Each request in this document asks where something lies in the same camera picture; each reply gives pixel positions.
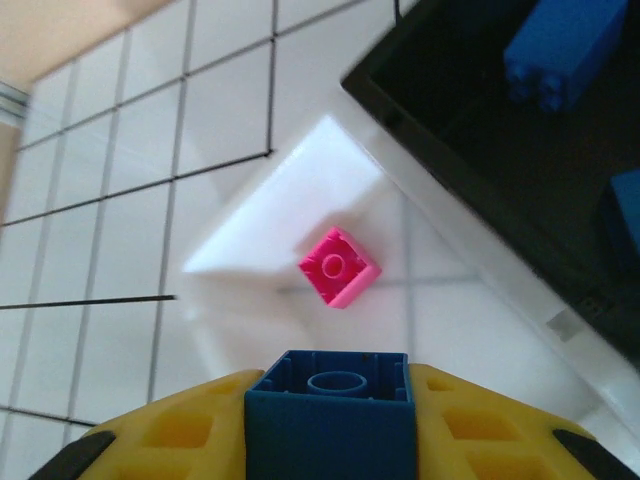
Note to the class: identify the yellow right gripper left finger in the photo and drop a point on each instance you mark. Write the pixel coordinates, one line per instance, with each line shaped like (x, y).
(165, 450)

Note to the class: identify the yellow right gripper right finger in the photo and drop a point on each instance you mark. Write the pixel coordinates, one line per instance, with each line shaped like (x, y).
(500, 450)

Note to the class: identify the blue square lego brick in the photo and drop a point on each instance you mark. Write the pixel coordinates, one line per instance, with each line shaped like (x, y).
(627, 220)
(330, 435)

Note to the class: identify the pink lego brick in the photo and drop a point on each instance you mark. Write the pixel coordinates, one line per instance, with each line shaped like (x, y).
(332, 265)

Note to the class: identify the white plastic container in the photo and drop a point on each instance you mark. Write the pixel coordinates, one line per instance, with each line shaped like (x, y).
(310, 175)

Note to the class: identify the black plastic container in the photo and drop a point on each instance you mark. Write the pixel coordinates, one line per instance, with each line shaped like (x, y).
(475, 125)

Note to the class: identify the long blue lego brick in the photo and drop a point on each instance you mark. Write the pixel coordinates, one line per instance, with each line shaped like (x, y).
(565, 40)

